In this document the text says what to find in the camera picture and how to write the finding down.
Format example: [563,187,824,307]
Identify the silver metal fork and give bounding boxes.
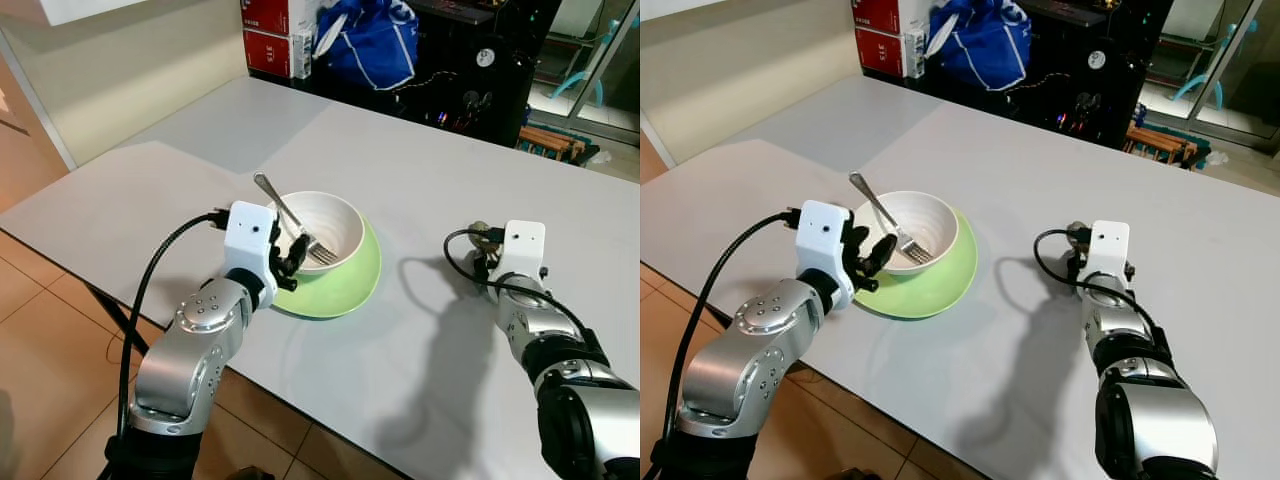
[253,173,341,267]
[848,172,937,267]

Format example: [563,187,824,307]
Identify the white bowl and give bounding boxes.
[852,190,961,274]
[270,190,365,273]

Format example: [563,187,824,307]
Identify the light green plate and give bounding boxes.
[272,215,383,321]
[862,208,980,322]

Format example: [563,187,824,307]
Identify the black table leg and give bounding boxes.
[84,284,153,358]

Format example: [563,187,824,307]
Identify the white printed carton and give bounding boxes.
[903,30,933,80]
[289,30,320,80]

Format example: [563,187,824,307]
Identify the blue fabric bag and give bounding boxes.
[314,0,422,92]
[924,0,1037,92]

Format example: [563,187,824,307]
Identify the wooden slatted rack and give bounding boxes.
[1124,124,1202,172]
[517,124,587,167]

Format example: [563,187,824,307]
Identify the black cabinet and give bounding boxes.
[1008,0,1177,151]
[398,0,563,151]

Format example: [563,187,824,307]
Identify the teal plastic stool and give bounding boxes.
[1169,20,1238,107]
[553,24,613,107]

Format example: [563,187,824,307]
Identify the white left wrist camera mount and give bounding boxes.
[794,200,854,312]
[223,200,280,292]

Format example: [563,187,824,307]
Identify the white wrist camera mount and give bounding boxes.
[496,220,547,292]
[794,200,854,312]
[223,200,280,292]
[1086,220,1132,288]

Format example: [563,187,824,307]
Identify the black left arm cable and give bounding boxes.
[117,209,233,443]
[688,206,803,433]

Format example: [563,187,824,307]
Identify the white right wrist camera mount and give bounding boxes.
[1086,220,1132,288]
[496,220,547,292]

